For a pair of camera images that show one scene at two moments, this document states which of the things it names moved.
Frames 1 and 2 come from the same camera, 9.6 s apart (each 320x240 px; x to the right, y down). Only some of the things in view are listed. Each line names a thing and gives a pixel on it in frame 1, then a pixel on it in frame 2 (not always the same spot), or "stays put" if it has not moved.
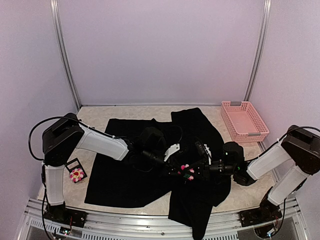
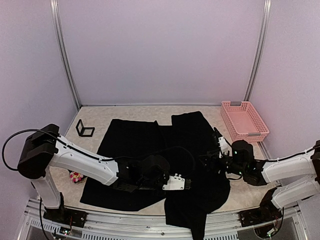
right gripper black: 203,171 -> 217,165
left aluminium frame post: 61,42 stays put
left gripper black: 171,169 -> 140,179
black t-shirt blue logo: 178,164 stays put
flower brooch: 76,174 stays put
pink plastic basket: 243,122 stays put
